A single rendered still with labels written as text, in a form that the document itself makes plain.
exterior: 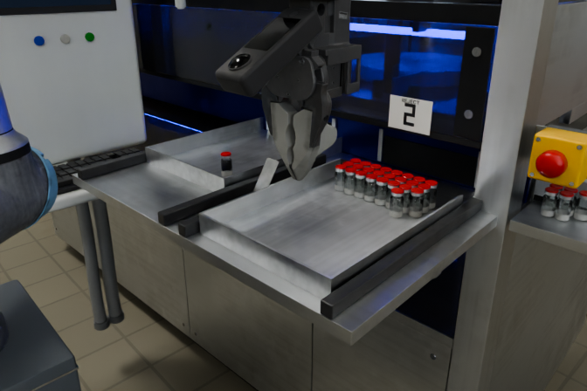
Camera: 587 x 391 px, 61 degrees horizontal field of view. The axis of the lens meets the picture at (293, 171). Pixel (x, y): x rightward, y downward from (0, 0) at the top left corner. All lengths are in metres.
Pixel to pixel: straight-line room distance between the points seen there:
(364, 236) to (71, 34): 0.91
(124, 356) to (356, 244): 1.36
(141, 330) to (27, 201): 1.34
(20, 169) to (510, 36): 0.73
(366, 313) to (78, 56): 1.01
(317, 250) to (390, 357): 0.50
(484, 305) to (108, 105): 1.03
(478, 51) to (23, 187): 0.70
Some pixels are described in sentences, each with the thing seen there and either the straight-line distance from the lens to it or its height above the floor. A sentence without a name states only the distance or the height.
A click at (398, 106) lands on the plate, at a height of 1.03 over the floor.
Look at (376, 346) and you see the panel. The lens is 1.19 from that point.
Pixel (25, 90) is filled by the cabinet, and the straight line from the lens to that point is 1.36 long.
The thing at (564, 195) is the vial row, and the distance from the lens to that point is 0.90.
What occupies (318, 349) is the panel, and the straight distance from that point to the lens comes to 1.33.
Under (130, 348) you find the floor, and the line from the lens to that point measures 2.00.
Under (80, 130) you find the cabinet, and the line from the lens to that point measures 1.42.
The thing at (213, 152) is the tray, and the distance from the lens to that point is 1.14.
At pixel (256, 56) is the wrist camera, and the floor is 1.18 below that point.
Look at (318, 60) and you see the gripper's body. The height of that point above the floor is 1.17.
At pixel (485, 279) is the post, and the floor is 0.75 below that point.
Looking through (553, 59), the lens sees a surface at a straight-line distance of 0.91.
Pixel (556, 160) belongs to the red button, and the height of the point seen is 1.01.
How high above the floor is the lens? 1.25
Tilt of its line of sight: 21 degrees down
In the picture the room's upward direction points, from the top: straight up
